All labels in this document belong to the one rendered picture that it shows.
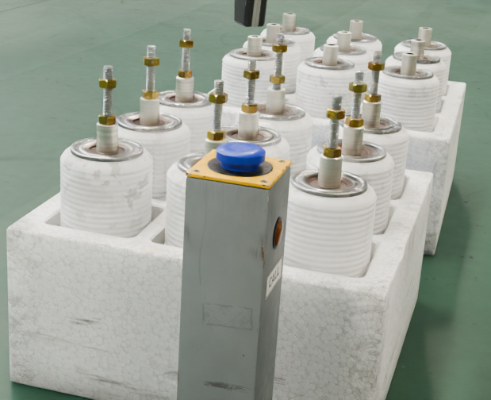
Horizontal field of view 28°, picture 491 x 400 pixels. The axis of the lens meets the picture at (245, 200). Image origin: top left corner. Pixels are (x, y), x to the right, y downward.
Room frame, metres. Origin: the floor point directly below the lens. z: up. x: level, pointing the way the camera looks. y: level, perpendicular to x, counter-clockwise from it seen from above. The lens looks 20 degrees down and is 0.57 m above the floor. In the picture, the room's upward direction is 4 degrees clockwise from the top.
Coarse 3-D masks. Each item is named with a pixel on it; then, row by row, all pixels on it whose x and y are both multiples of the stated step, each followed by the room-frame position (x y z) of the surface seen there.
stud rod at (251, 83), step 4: (248, 60) 1.07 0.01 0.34; (252, 60) 1.06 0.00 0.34; (256, 60) 1.07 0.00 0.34; (248, 64) 1.07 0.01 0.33; (252, 64) 1.06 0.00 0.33; (256, 64) 1.07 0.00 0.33; (248, 68) 1.07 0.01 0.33; (252, 68) 1.06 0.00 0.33; (248, 80) 1.07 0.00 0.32; (252, 80) 1.06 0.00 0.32; (248, 84) 1.07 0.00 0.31; (252, 84) 1.06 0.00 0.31; (248, 88) 1.07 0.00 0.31; (252, 88) 1.07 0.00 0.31; (248, 92) 1.06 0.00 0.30; (252, 92) 1.07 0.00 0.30; (248, 96) 1.06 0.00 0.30; (252, 96) 1.07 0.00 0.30; (248, 100) 1.06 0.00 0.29; (252, 100) 1.07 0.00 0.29; (248, 104) 1.06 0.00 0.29; (252, 104) 1.07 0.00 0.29
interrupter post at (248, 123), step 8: (240, 112) 1.06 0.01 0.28; (256, 112) 1.07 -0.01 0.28; (240, 120) 1.06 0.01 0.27; (248, 120) 1.06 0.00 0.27; (256, 120) 1.06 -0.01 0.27; (240, 128) 1.06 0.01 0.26; (248, 128) 1.06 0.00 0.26; (256, 128) 1.06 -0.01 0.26; (240, 136) 1.06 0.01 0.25; (248, 136) 1.06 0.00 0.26; (256, 136) 1.06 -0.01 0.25
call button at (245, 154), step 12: (228, 144) 0.78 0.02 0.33; (240, 144) 0.78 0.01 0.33; (252, 144) 0.78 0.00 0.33; (216, 156) 0.77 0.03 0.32; (228, 156) 0.75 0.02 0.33; (240, 156) 0.75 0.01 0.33; (252, 156) 0.75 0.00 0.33; (264, 156) 0.76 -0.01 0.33; (228, 168) 0.76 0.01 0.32; (240, 168) 0.75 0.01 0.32; (252, 168) 0.76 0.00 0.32
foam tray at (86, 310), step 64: (64, 256) 0.91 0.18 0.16; (128, 256) 0.90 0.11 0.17; (384, 256) 0.92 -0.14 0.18; (64, 320) 0.91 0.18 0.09; (128, 320) 0.90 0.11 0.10; (320, 320) 0.84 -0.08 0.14; (384, 320) 0.84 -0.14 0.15; (64, 384) 0.92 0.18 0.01; (128, 384) 0.90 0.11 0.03; (320, 384) 0.84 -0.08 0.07; (384, 384) 0.92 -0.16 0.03
